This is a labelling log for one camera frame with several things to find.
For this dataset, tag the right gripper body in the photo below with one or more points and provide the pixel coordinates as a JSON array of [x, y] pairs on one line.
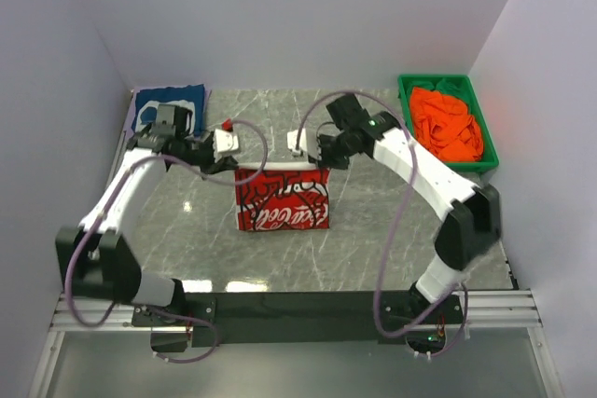
[[324, 156]]

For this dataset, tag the dark green t-shirt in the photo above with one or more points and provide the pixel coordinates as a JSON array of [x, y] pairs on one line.
[[452, 86]]

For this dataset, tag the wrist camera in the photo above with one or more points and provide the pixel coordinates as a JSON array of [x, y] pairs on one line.
[[303, 142], [226, 140]]

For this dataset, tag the white t-shirt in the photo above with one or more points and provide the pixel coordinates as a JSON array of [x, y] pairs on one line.
[[284, 196]]

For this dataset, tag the green plastic bin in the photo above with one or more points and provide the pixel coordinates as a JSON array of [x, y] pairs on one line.
[[407, 82]]

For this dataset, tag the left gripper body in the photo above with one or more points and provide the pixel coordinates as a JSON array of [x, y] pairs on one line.
[[210, 162]]

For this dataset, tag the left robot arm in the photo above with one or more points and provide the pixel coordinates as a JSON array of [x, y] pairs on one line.
[[95, 257]]

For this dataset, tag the aluminium rail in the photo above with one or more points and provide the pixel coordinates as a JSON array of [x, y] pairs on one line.
[[339, 310]]

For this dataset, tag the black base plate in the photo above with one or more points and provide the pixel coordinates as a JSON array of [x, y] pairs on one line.
[[266, 333]]

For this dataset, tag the folded blue printed t-shirt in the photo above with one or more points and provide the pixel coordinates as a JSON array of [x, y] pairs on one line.
[[186, 100]]

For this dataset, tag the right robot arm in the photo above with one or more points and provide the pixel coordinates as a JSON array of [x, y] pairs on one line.
[[470, 214]]

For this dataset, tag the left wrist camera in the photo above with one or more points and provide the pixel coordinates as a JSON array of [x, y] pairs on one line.
[[226, 140]]

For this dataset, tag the orange t-shirt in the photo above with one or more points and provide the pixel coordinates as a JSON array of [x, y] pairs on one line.
[[443, 125]]

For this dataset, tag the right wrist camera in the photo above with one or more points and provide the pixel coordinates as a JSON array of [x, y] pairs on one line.
[[303, 142]]

